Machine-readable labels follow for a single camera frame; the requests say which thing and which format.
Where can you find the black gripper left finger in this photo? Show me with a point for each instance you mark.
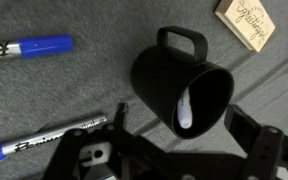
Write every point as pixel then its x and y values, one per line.
pixel 67 156

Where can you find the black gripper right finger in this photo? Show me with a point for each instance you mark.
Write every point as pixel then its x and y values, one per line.
pixel 264 150

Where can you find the white marker with black cap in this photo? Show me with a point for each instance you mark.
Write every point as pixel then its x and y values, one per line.
pixel 185 115

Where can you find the silver marker with blue cap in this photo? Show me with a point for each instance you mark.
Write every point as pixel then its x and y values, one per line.
pixel 34 141
pixel 47 45

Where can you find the black mug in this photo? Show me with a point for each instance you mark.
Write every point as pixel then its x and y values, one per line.
pixel 157 73

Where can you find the wooden greetings stamp block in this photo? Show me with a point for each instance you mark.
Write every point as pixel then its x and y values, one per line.
pixel 247 21

